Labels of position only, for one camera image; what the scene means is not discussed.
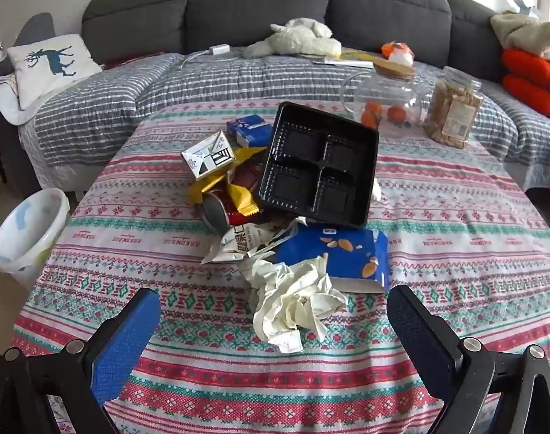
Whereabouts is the grey striped quilt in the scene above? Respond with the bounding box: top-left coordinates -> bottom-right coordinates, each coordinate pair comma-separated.
18,50 -> 550,193

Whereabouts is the cream plush toy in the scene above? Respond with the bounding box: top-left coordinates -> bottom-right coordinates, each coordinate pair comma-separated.
242,17 -> 343,59

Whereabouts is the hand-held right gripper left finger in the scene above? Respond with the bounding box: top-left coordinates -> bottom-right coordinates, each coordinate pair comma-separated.
0,288 -> 162,434

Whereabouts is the white charger cable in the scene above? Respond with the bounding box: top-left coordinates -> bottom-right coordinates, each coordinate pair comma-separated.
178,50 -> 244,71

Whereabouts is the glass jar with cork lid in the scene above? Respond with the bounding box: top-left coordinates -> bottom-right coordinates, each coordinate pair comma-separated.
342,56 -> 431,139

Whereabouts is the white paper tissue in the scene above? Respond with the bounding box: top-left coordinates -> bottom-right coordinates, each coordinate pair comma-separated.
243,253 -> 349,354

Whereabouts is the small blue drink carton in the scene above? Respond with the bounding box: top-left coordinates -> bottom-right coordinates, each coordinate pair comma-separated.
226,115 -> 276,148

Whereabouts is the white torn snack bag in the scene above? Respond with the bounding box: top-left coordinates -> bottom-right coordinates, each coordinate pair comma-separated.
201,217 -> 308,265

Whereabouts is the clear plastic cracker jar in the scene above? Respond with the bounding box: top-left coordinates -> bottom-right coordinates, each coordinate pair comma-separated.
423,66 -> 484,150

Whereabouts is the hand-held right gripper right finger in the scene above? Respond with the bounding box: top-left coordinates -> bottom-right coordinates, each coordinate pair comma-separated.
387,285 -> 550,434

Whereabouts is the white deer print pillow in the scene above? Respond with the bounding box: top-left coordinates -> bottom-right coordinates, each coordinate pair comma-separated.
7,34 -> 104,110

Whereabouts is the yellow book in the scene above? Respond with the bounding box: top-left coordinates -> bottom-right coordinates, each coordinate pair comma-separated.
340,47 -> 376,61

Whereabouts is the white cloth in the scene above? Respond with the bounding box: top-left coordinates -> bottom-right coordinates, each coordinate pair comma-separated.
0,75 -> 45,126

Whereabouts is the white plastic waste bin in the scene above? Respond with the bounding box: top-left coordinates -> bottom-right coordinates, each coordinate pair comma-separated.
0,187 -> 71,283

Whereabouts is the black plastic compartment tray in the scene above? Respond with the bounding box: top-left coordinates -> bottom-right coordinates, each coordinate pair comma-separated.
257,102 -> 380,229

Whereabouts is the white carton with black print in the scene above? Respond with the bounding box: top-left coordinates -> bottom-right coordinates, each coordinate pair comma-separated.
181,130 -> 236,178

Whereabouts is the orange cushion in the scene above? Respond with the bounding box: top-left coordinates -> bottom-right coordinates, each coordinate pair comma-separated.
501,49 -> 550,124

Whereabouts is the dark grey sofa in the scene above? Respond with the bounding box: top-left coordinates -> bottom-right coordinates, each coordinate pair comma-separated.
0,0 -> 550,200

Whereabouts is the orange white plastic bag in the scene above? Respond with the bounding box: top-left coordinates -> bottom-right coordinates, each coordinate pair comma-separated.
381,42 -> 415,65

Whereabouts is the yellow snack wrapper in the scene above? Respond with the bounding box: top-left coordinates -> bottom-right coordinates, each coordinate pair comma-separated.
187,146 -> 267,206

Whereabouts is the blue almond print box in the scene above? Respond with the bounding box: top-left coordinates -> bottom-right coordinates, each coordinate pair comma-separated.
275,222 -> 390,294

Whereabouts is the patterned red green tablecloth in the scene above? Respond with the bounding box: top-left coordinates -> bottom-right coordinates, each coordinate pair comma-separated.
10,99 -> 550,434

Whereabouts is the beige blanket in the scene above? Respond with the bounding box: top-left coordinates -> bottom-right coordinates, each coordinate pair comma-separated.
490,11 -> 550,61

